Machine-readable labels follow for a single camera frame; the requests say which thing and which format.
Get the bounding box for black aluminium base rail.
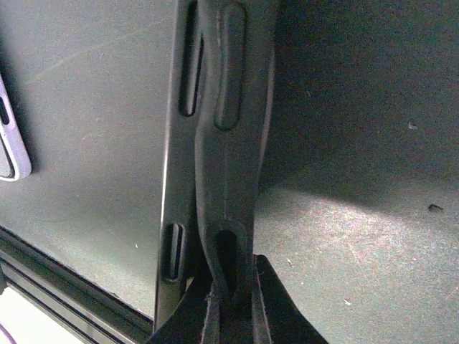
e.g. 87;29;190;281
1;228;153;343

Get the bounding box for phone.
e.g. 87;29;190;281
1;79;32;181
154;1;204;330

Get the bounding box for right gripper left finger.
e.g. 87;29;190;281
146;276;220;343

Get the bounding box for black phone case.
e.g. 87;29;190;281
194;1;278;307

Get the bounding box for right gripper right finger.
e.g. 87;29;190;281
255;255;328;343

